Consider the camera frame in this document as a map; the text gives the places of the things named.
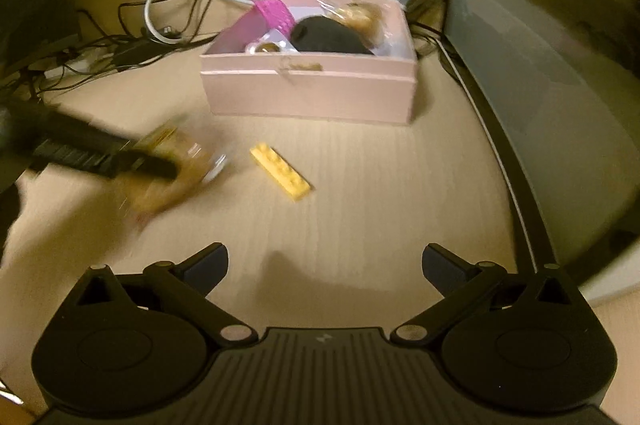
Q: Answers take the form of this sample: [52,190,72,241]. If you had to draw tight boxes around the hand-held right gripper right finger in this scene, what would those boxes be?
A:
[389,243,577,347]

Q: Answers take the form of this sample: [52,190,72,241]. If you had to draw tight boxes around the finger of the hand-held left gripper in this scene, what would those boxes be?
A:
[30,115,182,182]

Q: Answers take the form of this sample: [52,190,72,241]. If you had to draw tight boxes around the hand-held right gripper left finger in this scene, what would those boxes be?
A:
[75,242,257,347]

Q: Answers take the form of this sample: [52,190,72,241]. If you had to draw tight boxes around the brown pastry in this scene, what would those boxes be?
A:
[320,0,392,46]
[116,119,232,222]

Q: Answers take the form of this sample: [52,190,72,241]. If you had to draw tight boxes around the yellow building brick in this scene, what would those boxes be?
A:
[249,143,314,204]

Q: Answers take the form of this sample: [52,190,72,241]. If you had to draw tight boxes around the small brown snack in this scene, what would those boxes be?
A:
[244,30,300,54]

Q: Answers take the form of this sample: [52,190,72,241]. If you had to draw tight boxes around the pink cardboard box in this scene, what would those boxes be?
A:
[199,0,419,126]

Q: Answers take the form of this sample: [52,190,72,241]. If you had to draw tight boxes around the pink toy scoop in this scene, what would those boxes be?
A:
[253,0,297,42]

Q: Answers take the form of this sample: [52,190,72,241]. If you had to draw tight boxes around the black computer mouse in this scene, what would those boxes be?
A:
[290,16,376,56]

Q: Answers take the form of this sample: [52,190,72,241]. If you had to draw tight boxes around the white power strip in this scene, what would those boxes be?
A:
[42,50,117,80]

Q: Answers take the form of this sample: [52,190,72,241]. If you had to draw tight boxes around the black cables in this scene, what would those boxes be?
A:
[0,0,221,102]

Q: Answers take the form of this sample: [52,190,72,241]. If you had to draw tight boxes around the looped white cable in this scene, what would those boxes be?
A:
[144,0,263,44]

